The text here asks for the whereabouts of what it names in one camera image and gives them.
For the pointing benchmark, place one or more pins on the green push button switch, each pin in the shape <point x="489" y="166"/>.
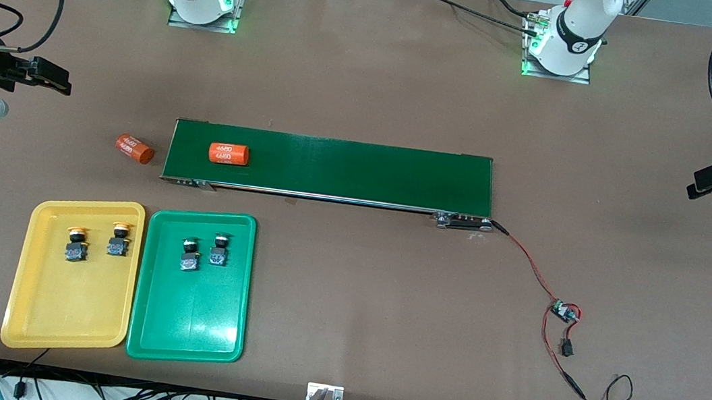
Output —
<point x="189" y="262"/>
<point x="218" y="256"/>

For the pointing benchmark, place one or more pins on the yellow plastic tray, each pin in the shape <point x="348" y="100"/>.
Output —
<point x="71" y="308"/>

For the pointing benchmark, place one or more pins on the orange cylindrical battery cell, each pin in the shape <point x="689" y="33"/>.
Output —
<point x="135" y="148"/>
<point x="228" y="154"/>

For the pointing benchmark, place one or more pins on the green plastic tray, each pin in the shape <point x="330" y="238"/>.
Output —
<point x="189" y="315"/>

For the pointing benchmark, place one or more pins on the yellow push button switch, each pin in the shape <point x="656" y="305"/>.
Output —
<point x="76" y="252"/>
<point x="117" y="247"/>

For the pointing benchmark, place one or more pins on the silver mounting bracket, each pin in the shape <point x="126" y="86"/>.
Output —
<point x="313" y="390"/>

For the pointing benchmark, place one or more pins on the green conveyor belt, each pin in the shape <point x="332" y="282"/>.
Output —
<point x="366" y="171"/>

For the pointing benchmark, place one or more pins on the small black connector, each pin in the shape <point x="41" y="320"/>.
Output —
<point x="566" y="349"/>

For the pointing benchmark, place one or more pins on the small green circuit board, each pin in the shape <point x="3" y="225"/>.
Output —
<point x="563" y="310"/>

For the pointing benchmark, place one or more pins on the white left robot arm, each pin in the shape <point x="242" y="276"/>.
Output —
<point x="574" y="30"/>

